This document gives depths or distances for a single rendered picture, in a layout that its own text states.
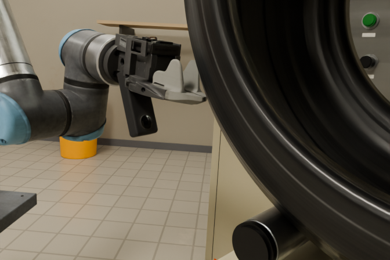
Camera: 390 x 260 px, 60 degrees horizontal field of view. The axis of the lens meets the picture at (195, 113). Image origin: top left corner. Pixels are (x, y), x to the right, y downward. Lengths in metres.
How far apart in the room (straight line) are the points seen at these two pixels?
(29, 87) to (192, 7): 0.39
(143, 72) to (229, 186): 0.69
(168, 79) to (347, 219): 0.32
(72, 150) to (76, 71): 2.88
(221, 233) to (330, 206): 0.99
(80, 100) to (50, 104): 0.07
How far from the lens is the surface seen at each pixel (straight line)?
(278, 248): 0.32
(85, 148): 3.55
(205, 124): 3.81
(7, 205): 1.18
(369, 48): 0.94
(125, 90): 0.57
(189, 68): 0.51
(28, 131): 0.62
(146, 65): 0.53
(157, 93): 0.49
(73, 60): 0.69
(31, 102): 0.63
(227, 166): 1.13
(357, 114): 0.52
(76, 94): 0.69
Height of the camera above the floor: 1.06
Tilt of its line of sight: 9 degrees down
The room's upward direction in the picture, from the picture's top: 3 degrees clockwise
